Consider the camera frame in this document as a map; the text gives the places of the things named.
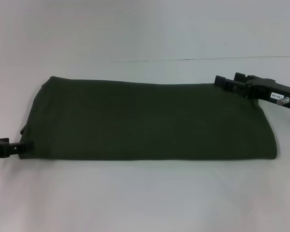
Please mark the dark green FREE t-shirt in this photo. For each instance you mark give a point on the dark green FREE t-shirt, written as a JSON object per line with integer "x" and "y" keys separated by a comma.
{"x": 147, "y": 120}

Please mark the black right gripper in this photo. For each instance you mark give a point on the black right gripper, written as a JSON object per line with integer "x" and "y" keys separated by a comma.
{"x": 273, "y": 90}

